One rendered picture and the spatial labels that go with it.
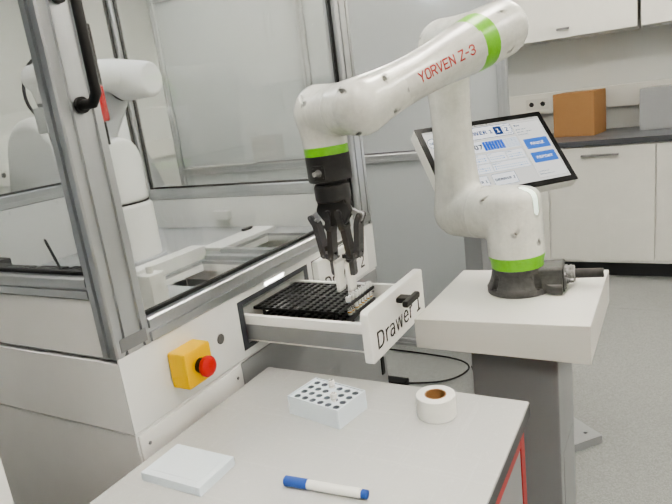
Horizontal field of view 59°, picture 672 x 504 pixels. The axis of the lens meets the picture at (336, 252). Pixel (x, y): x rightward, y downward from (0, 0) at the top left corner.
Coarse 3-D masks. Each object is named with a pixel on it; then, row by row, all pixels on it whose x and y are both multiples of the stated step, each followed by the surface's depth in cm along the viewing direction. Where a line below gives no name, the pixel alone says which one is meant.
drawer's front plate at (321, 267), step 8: (312, 264) 154; (320, 264) 155; (328, 264) 159; (360, 264) 175; (368, 264) 180; (320, 272) 155; (328, 272) 159; (360, 272) 175; (320, 280) 155; (328, 280) 159
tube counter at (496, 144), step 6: (504, 138) 209; (510, 138) 209; (516, 138) 210; (474, 144) 205; (480, 144) 205; (486, 144) 206; (492, 144) 206; (498, 144) 207; (504, 144) 207; (510, 144) 208; (516, 144) 208; (480, 150) 204; (486, 150) 204; (492, 150) 205
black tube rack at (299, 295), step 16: (288, 288) 144; (304, 288) 142; (320, 288) 141; (336, 288) 139; (272, 304) 133; (288, 304) 132; (304, 304) 131; (320, 304) 129; (336, 304) 129; (368, 304) 135; (336, 320) 125; (352, 320) 128
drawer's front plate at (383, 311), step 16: (416, 272) 134; (400, 288) 126; (416, 288) 134; (384, 304) 119; (400, 304) 126; (416, 304) 134; (368, 320) 113; (384, 320) 119; (368, 336) 114; (400, 336) 126; (368, 352) 115; (384, 352) 119
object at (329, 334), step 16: (272, 288) 147; (384, 288) 139; (256, 304) 140; (256, 320) 129; (272, 320) 127; (288, 320) 125; (304, 320) 123; (320, 320) 121; (256, 336) 130; (272, 336) 128; (288, 336) 126; (304, 336) 124; (320, 336) 122; (336, 336) 120; (352, 336) 118
